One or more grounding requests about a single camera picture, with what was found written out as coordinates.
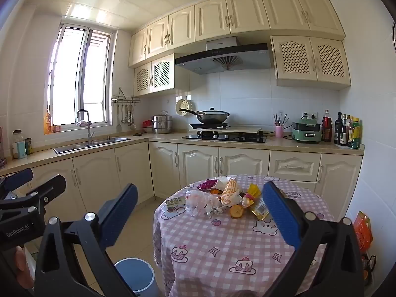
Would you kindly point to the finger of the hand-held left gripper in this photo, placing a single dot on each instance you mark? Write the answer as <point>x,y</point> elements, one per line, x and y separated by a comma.
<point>51,188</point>
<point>18,178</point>

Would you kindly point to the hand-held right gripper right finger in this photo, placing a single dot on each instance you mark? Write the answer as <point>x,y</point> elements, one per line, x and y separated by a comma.
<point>281,216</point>

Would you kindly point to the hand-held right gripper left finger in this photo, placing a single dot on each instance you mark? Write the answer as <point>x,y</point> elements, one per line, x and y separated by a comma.
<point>123,210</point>

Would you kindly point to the grey blue trash bin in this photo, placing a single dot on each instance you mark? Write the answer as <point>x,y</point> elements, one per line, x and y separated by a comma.
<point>136,275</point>

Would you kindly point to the person's left hand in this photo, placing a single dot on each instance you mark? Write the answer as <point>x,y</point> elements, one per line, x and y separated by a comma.
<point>23,269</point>

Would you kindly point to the yellow snack packet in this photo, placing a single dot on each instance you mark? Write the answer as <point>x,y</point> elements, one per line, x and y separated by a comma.
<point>261,211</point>

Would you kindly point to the glass jar teal label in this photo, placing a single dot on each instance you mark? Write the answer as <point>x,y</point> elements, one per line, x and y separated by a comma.
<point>18,147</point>

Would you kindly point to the yellow wrapper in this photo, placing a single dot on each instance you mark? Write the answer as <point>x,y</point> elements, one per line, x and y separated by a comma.
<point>253,191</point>

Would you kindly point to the orange peel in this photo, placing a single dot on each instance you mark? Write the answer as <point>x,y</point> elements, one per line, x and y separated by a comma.
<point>236,212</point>

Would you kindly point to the green white small packet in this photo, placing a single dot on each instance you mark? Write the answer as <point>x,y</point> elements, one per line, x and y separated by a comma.
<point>174,202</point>

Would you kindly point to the orange white striped bag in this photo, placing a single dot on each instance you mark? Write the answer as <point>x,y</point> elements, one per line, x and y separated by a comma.
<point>231,193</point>

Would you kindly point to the steel kitchen sink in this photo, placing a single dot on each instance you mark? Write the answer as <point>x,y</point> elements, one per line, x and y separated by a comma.
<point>92,144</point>

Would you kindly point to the orange hanging bag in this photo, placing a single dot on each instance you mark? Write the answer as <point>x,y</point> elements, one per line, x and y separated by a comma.
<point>48,122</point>

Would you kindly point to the pink checkered tablecloth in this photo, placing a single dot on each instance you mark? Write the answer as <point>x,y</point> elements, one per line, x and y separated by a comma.
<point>222,241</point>

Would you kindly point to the small printed wrapper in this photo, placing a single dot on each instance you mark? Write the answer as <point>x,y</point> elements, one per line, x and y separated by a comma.
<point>216,212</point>

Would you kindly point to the white crumpled paper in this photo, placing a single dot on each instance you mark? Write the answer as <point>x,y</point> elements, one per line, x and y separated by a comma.
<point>224,183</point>

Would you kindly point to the steel kitchen faucet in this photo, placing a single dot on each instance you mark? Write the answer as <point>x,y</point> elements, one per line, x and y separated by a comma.
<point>89,130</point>

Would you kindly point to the clear plastic bag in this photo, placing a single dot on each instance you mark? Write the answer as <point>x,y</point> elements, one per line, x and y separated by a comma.
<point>199,204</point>

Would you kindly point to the magenta foil wrapper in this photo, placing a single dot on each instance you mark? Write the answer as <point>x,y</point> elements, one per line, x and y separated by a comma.
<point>206,186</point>

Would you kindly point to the orange plastic bag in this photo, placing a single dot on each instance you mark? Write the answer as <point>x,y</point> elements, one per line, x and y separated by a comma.
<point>362,232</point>

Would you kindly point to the pink utensil holder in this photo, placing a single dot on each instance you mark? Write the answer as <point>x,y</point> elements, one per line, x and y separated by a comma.
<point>279,131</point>

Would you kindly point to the cream base cabinets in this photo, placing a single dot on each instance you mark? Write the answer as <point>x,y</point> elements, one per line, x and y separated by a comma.
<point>198,167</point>

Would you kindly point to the hanging spatula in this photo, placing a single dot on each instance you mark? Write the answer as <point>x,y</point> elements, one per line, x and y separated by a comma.
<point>118,123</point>

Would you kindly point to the hanging ladle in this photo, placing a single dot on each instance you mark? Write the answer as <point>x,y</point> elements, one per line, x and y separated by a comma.
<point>123,116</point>
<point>132,122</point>

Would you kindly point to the green electric cooker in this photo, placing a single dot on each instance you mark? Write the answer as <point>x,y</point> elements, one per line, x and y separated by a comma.
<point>306,131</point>

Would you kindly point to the red container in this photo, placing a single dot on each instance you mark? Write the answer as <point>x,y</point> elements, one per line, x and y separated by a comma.
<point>146,123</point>

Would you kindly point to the steel steamer pot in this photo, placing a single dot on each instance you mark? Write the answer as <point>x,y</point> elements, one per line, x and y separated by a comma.
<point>161,123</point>

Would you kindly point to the black glass cooktop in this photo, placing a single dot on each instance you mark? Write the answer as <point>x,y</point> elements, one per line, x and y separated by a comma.
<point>225,138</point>

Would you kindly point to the red brown sauce bottle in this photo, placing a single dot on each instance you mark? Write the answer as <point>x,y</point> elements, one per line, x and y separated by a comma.
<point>326,128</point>

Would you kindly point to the dark sauce bottle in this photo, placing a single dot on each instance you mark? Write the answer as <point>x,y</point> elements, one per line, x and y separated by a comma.
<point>337,130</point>

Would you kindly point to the dark bottle white label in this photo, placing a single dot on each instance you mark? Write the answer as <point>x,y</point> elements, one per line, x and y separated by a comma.
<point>343,133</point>

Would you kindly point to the green yellow bottle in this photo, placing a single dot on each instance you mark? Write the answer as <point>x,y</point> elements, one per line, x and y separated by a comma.
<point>355,134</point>

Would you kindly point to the sliding window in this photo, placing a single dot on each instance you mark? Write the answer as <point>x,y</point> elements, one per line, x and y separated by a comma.
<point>71,77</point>

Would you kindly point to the black gas burner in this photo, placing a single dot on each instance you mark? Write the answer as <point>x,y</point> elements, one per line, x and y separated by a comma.
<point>210,126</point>

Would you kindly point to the cream round colander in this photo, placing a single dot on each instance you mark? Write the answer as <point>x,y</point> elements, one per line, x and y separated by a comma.
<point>184,105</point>

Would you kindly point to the black wok with lid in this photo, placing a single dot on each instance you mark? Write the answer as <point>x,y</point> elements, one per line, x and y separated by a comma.
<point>213,116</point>

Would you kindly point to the cream lattice door cabinet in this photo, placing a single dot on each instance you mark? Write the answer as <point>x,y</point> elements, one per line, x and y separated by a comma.
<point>154,75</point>
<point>309,58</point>

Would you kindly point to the grey range hood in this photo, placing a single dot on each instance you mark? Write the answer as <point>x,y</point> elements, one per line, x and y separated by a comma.
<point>222,58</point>

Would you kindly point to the white wall socket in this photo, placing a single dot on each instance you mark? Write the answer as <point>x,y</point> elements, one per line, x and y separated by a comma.
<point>311,115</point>

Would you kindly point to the wall utensil rack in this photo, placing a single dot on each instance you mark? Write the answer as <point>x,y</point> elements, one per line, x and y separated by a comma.
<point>126,99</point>

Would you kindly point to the cream upper wall cabinets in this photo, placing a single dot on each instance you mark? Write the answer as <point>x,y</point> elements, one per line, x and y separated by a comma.
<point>241,12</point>

